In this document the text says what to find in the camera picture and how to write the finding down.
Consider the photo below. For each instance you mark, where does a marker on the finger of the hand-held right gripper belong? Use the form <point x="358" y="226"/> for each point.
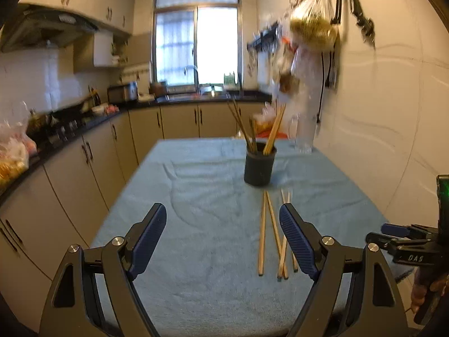
<point x="377" y="240"/>
<point x="394" y="229"/>

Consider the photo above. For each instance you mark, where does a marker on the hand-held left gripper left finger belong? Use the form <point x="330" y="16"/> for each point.
<point x="149" y="242"/>

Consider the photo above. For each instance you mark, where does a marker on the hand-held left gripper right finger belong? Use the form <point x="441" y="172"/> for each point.
<point x="298" y="242"/>

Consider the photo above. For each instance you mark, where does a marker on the light bamboo chopstick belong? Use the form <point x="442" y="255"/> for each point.
<point x="282" y="263"/>
<point x="263" y="235"/>
<point x="294" y="261"/>
<point x="273" y="224"/>

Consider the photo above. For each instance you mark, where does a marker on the black perforated utensil holder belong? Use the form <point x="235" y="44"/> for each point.
<point x="259" y="170"/>

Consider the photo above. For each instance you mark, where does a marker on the bunch of wooden chopsticks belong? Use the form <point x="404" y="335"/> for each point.
<point x="272" y="137"/>

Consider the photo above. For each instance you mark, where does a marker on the person's right hand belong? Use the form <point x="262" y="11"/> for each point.
<point x="417" y="295"/>

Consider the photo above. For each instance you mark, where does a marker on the blue-grey tablecloth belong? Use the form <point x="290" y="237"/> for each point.
<point x="210" y="217"/>

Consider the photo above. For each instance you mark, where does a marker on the clear glass pitcher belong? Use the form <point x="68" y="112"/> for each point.
<point x="303" y="137"/>

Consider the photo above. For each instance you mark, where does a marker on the plastic bag with orange contents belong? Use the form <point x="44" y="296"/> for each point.
<point x="260" y="124"/>

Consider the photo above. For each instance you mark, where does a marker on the black gas stove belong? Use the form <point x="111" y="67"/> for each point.
<point x="63" y="126"/>

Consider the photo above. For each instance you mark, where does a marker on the silver and black rice cooker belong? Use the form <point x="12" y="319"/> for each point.
<point x="117" y="93"/>

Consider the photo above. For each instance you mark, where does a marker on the black kitchen countertop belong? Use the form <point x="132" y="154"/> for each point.
<point x="245" y="95"/>

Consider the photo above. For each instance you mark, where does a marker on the plastic bags of food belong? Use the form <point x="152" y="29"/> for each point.
<point x="14" y="154"/>

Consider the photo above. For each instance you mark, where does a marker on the stainless steel pot lid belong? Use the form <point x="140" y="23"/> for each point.
<point x="212" y="88"/>

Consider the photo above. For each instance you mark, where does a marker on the chrome kitchen faucet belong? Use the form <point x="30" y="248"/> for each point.
<point x="197" y="77"/>

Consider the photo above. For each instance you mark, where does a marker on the white hanging cloth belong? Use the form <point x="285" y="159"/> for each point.
<point x="266" y="72"/>

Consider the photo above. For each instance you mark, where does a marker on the green and white box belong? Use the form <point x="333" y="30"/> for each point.
<point x="230" y="80"/>

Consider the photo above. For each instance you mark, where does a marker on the kitchen window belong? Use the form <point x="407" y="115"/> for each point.
<point x="214" y="42"/>

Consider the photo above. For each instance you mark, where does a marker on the hanging plastic bags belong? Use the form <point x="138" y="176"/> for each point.
<point x="312" y="24"/>

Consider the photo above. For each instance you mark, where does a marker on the grey range hood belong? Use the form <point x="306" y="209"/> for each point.
<point x="42" y="28"/>

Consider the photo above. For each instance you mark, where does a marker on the white wall appliance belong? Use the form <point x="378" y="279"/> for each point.
<point x="105" y="51"/>

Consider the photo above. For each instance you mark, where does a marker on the black wall rack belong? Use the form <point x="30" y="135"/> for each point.
<point x="263" y="42"/>

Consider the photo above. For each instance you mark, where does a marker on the black wall hook rail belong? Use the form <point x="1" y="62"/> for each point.
<point x="363" y="17"/>

